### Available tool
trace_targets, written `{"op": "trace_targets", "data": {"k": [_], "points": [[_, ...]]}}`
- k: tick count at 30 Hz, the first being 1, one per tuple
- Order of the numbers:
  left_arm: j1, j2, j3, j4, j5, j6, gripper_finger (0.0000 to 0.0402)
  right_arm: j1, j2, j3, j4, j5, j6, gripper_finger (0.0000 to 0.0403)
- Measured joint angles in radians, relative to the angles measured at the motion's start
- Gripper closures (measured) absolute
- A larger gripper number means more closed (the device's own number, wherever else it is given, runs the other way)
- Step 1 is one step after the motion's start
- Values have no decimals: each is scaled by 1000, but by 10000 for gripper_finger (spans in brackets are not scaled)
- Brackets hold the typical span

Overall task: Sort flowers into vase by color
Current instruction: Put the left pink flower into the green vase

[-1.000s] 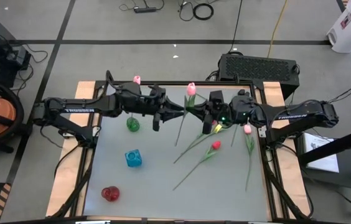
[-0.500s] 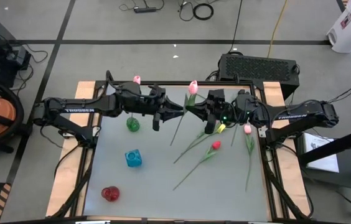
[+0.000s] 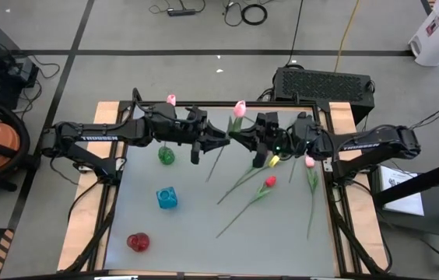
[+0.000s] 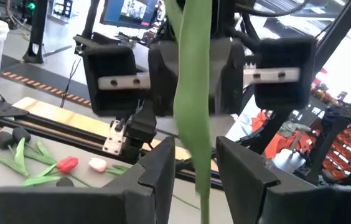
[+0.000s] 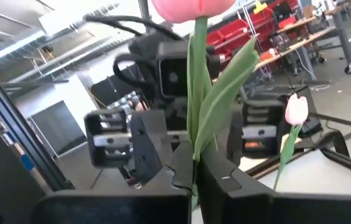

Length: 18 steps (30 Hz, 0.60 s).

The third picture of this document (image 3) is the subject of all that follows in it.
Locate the wooden table side board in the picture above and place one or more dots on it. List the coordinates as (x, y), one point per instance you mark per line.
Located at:
(361, 206)
(81, 218)

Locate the blue cut-glass vase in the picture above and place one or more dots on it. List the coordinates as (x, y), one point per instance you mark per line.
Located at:
(167, 197)

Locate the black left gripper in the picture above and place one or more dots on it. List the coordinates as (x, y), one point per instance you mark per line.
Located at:
(192, 128)

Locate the green glass vase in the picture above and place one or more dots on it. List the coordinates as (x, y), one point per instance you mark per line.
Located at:
(166, 155)

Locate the small yellow tag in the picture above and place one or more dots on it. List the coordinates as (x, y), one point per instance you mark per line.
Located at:
(274, 161)

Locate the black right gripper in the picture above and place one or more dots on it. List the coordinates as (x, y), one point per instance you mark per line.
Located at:
(272, 136)

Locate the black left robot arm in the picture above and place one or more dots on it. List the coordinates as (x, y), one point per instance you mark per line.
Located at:
(99, 134)

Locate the black perforated computer case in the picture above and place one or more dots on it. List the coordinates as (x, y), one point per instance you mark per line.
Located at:
(320, 85)

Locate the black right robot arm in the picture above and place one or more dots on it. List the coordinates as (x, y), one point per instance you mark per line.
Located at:
(359, 144)

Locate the black power strip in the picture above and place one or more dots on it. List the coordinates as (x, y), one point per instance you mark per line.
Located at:
(180, 12)

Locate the black aluminium table frame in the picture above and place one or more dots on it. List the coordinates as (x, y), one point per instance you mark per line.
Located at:
(223, 103)

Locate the red artificial tulip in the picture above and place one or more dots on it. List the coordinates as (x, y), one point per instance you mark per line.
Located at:
(270, 180)
(235, 189)

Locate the red glass vase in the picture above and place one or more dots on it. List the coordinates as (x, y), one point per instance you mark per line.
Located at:
(138, 242)

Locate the white paper booklet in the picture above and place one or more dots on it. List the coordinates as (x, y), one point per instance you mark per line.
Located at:
(402, 194)

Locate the pink artificial tulip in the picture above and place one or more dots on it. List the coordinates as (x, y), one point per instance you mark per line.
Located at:
(239, 109)
(310, 161)
(171, 100)

